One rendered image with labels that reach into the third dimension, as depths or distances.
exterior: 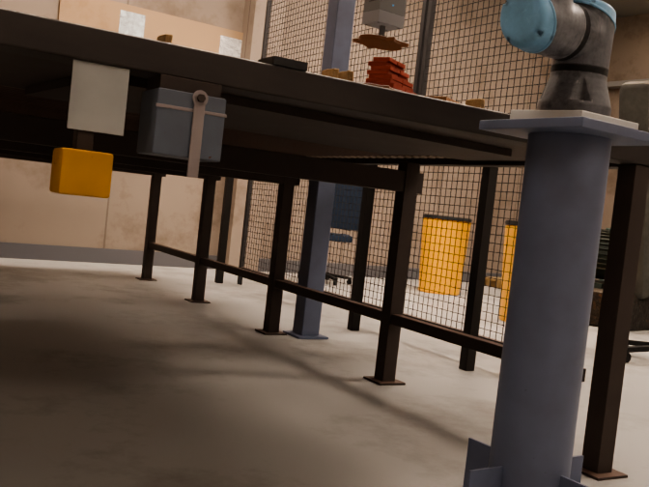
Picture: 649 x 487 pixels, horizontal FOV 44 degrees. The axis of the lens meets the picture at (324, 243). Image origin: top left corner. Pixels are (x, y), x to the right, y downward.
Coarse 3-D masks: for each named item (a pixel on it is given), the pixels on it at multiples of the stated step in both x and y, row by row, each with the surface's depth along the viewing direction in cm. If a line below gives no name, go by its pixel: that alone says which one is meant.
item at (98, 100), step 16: (80, 64) 140; (96, 64) 141; (80, 80) 140; (96, 80) 142; (112, 80) 143; (80, 96) 141; (96, 96) 142; (112, 96) 143; (80, 112) 141; (96, 112) 142; (112, 112) 144; (80, 128) 141; (96, 128) 142; (112, 128) 144
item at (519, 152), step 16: (0, 64) 168; (16, 64) 166; (32, 64) 163; (48, 64) 160; (64, 64) 158; (0, 80) 199; (16, 80) 195; (32, 80) 191; (48, 80) 188; (240, 96) 177; (416, 128) 201; (496, 144) 220; (512, 160) 267
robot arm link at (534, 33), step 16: (512, 0) 157; (528, 0) 154; (544, 0) 151; (560, 0) 154; (512, 16) 157; (528, 16) 154; (544, 16) 152; (560, 16) 154; (576, 16) 157; (512, 32) 157; (528, 32) 154; (544, 32) 153; (560, 32) 155; (576, 32) 157; (528, 48) 157; (544, 48) 157; (560, 48) 158; (576, 48) 160
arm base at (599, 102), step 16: (560, 64) 165; (576, 64) 163; (560, 80) 164; (576, 80) 162; (592, 80) 162; (544, 96) 167; (560, 96) 163; (576, 96) 162; (592, 96) 162; (608, 96) 165; (592, 112) 161; (608, 112) 164
